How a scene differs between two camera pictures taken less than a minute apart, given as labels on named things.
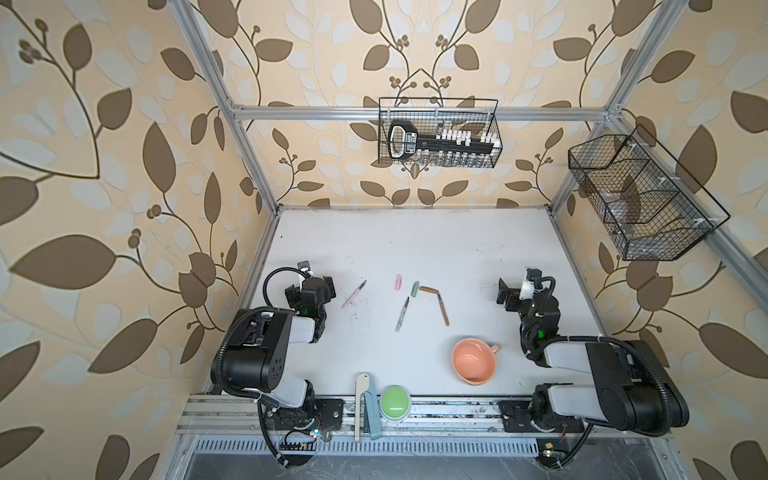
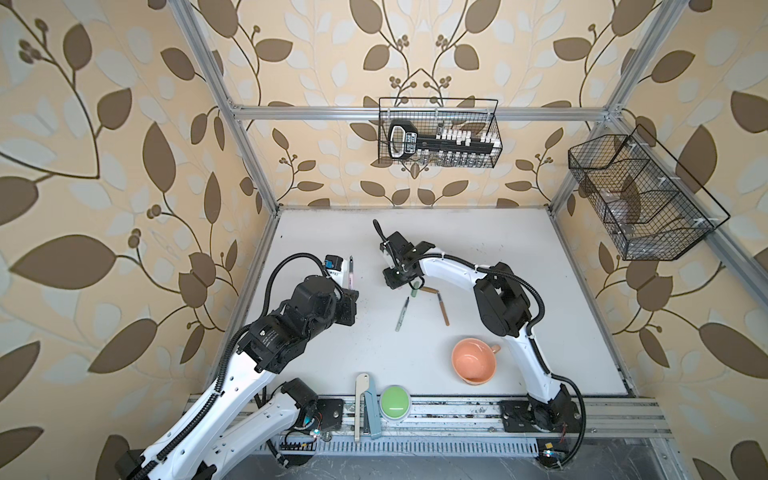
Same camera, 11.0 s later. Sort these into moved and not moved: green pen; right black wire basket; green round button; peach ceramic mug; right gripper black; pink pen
Moved: pink pen; right gripper black
Not moved: green round button; peach ceramic mug; right black wire basket; green pen
